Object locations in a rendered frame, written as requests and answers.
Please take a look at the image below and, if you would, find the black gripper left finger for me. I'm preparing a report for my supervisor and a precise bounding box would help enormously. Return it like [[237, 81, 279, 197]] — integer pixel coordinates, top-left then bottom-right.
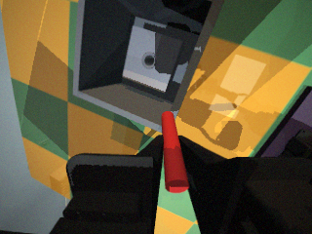
[[66, 135, 164, 234]]

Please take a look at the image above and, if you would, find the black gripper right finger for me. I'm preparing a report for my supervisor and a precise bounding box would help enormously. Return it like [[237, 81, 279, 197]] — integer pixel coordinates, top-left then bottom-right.
[[178, 136, 312, 234]]

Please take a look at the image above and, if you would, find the red peg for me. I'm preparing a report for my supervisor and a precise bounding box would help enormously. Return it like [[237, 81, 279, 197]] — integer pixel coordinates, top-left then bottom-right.
[[161, 111, 189, 193]]

